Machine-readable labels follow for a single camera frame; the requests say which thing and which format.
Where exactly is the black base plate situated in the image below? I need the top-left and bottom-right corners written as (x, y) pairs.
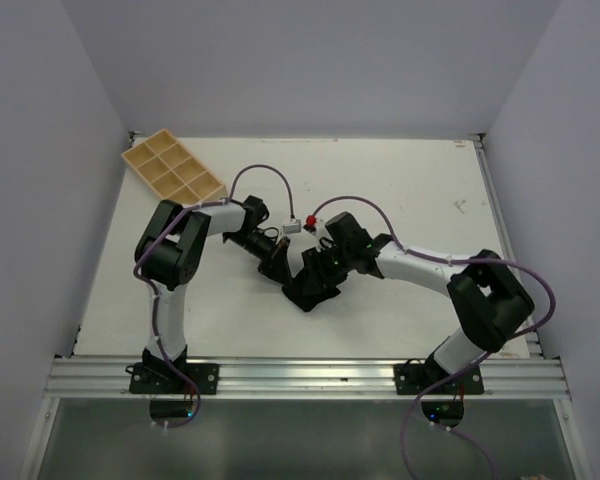
top-left (125, 363), bottom-right (220, 395)
top-left (393, 362), bottom-right (485, 396)

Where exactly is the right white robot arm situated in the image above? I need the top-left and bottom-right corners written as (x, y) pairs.
top-left (285, 234), bottom-right (535, 393)

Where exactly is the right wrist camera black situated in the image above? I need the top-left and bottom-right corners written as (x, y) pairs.
top-left (325, 212), bottom-right (372, 255)

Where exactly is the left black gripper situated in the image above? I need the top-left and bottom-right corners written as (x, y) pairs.
top-left (226, 230), bottom-right (293, 288)

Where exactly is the black underwear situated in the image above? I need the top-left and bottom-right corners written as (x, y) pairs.
top-left (282, 270), bottom-right (341, 312)

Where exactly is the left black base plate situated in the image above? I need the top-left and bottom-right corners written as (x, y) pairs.
top-left (125, 363), bottom-right (220, 395)

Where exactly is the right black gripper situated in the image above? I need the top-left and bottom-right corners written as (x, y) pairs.
top-left (302, 240), bottom-right (354, 293)

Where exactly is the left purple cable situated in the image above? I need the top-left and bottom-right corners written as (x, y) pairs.
top-left (132, 163), bottom-right (297, 429)

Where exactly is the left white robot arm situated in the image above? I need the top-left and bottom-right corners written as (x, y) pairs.
top-left (133, 196), bottom-right (291, 393)

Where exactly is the wooden compartment tray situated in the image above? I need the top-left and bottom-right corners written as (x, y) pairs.
top-left (121, 129), bottom-right (228, 205)

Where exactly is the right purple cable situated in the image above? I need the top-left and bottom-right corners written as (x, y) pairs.
top-left (312, 195), bottom-right (557, 480)

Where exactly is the purple cable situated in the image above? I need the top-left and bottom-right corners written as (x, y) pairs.
top-left (312, 195), bottom-right (557, 480)
top-left (132, 163), bottom-right (297, 429)

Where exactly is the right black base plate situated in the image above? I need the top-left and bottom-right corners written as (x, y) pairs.
top-left (393, 362), bottom-right (485, 396)

